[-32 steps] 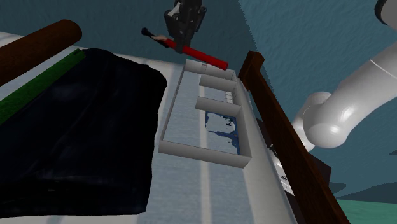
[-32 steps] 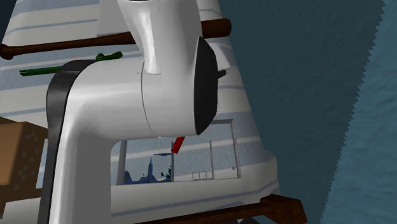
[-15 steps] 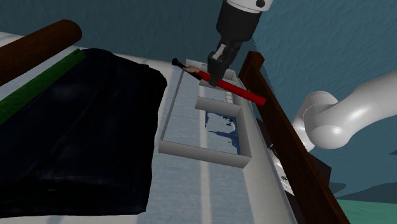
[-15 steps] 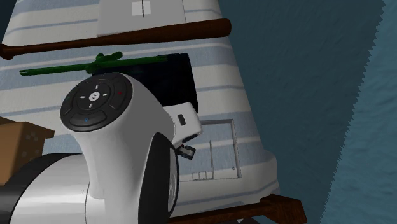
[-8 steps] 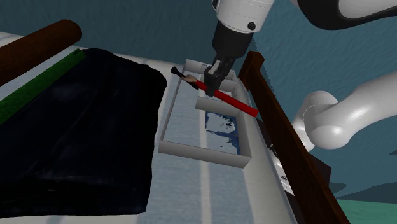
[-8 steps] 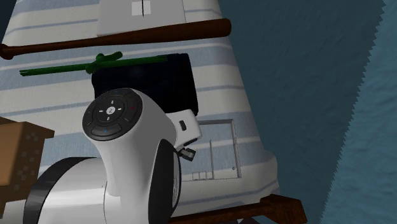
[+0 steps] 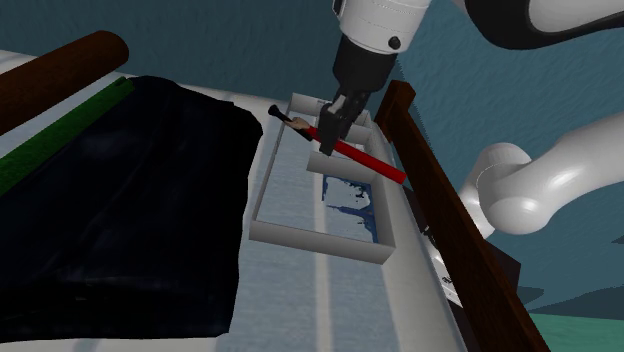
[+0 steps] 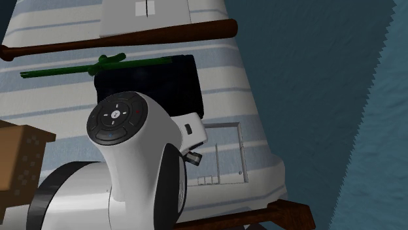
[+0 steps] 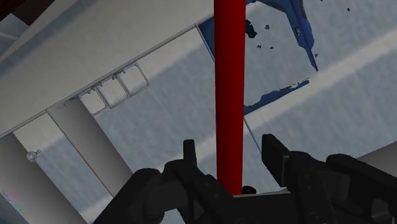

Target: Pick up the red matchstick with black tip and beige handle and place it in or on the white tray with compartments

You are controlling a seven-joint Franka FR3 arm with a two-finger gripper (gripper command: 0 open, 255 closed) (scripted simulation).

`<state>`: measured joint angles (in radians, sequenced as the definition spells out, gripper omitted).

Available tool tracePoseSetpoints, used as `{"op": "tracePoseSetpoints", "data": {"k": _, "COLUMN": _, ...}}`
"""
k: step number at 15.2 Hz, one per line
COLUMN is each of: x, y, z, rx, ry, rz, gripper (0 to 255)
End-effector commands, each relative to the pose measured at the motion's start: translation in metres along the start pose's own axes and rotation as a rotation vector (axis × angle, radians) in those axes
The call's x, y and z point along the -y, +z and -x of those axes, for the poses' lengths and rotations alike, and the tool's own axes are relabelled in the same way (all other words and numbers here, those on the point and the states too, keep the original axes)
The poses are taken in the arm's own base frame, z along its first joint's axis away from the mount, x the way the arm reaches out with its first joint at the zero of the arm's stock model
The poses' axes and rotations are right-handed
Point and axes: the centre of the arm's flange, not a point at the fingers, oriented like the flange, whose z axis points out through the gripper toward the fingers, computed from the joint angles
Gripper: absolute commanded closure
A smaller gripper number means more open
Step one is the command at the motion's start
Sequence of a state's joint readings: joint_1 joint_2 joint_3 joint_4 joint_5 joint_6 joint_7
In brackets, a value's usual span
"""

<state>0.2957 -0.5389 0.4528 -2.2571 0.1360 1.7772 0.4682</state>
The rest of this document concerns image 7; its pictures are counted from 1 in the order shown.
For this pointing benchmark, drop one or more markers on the dark navy blanket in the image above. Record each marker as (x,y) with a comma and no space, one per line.
(136,204)

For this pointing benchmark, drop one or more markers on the blue and white card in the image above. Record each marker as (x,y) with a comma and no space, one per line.
(366,214)

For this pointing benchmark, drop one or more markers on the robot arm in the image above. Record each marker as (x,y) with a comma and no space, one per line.
(536,185)

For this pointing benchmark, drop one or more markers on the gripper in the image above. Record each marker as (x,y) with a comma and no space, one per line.
(363,68)

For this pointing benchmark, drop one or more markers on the brown bolster cushion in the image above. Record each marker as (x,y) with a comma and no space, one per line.
(53,73)

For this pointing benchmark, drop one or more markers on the white divided tray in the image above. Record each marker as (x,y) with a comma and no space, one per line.
(336,246)

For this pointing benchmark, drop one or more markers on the green roll cushion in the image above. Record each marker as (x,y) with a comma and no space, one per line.
(53,136)

